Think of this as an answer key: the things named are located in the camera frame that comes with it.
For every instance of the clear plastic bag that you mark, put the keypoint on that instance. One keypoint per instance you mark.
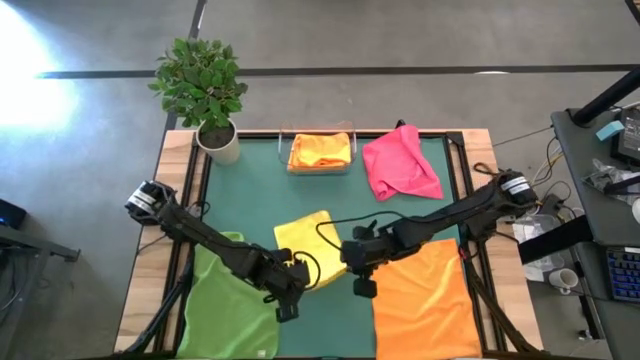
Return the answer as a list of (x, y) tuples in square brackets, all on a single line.
[(535, 225)]

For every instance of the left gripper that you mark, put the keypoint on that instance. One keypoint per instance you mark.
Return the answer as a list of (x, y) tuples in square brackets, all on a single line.
[(285, 280)]

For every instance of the black flat bar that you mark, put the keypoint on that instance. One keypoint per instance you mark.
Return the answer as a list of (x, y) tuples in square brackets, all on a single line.
[(555, 240)]

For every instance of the yellow microfiber towel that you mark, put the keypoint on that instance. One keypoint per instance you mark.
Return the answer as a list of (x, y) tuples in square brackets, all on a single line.
[(300, 235)]

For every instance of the green microfiber towel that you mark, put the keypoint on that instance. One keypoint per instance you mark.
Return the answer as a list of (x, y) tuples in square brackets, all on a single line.
[(225, 320)]

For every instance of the black device with blue light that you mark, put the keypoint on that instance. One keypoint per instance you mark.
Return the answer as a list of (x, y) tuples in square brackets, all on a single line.
[(12, 215)]

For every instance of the black screen device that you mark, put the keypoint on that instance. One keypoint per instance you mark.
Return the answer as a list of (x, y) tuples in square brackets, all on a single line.
[(630, 140)]

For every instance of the teal table mat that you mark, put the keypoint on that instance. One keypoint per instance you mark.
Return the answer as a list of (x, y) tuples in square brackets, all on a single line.
[(260, 200)]

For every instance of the backlit black keyboard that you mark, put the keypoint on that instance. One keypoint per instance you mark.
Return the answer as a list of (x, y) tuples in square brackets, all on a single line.
[(625, 275)]

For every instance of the black power adapter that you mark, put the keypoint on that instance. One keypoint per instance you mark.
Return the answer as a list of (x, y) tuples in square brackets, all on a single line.
[(552, 205)]

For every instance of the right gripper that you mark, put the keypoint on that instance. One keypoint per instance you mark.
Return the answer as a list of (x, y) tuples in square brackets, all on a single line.
[(362, 252)]

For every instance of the small grey caster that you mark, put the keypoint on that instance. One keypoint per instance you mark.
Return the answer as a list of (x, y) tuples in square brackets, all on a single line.
[(585, 334)]

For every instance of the black diagonal frame strut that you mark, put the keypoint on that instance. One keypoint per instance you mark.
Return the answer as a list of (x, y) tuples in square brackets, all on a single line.
[(155, 322), (515, 335)]

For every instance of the black aluminium table frame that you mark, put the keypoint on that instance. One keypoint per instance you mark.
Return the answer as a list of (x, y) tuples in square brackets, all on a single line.
[(456, 139)]

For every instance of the black elongated tool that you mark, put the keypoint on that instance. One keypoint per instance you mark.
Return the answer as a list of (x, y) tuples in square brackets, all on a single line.
[(622, 185)]

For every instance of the dark grey side desk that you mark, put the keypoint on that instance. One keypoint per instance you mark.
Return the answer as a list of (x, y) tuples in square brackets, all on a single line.
[(580, 150)]

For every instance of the clear plastic bin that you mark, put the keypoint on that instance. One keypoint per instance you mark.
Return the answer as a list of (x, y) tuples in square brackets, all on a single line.
[(282, 155)]

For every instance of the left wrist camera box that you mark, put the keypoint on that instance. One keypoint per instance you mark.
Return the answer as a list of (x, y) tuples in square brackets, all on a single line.
[(287, 313)]

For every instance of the dark grey metal stand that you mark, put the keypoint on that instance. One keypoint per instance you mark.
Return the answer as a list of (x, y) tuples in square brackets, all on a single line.
[(40, 247)]

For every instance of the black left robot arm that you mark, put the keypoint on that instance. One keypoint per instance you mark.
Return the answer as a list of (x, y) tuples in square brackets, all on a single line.
[(210, 240)]

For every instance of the small black clamp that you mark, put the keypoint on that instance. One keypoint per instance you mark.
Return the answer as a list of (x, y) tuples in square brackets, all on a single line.
[(400, 123)]

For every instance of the white round object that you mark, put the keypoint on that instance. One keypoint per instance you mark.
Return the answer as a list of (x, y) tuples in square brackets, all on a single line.
[(637, 210)]

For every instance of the pink microfiber towel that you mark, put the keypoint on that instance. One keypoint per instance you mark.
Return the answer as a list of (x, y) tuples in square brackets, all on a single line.
[(400, 160)]

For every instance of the small light blue box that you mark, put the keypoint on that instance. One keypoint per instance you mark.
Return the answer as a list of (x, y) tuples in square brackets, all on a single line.
[(610, 131)]

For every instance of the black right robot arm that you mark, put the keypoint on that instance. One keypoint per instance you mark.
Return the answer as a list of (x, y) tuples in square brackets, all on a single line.
[(450, 217)]

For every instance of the white mug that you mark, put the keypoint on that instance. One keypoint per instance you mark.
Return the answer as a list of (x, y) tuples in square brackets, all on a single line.
[(562, 280)]

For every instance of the crumpled clear plastic wrap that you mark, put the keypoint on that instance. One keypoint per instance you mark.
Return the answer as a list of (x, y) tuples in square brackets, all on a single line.
[(602, 175)]

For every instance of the orange microfiber towel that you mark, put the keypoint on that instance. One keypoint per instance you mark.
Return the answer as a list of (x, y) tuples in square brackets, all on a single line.
[(425, 310), (320, 150)]

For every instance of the black diagonal pole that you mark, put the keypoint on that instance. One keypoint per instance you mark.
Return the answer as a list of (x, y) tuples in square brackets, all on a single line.
[(607, 97)]

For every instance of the potted green leafy plant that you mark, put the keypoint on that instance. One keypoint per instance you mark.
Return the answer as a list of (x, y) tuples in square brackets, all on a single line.
[(200, 85)]

